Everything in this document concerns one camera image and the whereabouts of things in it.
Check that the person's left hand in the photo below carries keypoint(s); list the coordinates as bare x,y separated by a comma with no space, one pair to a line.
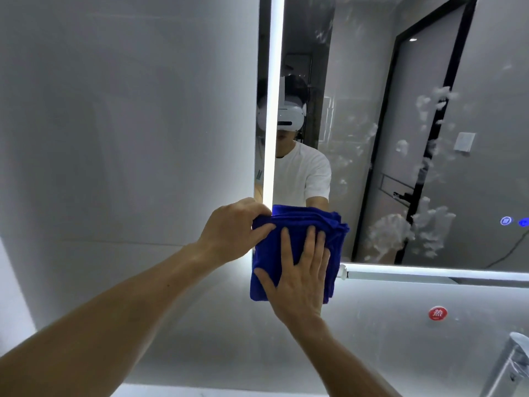
225,233

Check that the person's right hand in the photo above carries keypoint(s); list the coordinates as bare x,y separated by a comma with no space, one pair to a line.
295,291

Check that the person's left thumb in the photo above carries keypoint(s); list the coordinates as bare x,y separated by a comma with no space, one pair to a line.
264,233

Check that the person's right thumb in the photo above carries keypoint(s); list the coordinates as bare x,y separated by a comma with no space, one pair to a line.
265,281

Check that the person's right little finger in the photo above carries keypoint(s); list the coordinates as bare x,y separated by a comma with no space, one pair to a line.
325,264

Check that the person's right middle finger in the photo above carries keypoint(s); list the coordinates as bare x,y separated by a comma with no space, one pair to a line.
308,246

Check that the blue microfiber cloth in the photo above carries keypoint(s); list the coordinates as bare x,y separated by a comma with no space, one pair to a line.
297,227

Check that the person's right forearm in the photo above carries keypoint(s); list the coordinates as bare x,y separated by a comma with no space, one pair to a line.
334,359

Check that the person's left forearm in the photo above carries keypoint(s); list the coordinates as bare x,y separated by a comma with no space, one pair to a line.
107,322

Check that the large white foam patch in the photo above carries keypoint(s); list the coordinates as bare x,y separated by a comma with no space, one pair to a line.
392,231

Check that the round red sticker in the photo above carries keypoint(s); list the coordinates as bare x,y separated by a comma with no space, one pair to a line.
438,314

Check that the small white foam patch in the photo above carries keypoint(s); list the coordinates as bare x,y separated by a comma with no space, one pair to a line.
438,99

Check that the chrome faucet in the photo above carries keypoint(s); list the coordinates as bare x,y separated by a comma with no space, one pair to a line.
510,367

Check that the white mirror corner bracket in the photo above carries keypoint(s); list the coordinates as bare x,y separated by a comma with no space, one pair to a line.
342,272

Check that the wall mirror with lit edges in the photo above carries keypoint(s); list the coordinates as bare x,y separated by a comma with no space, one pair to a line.
372,132

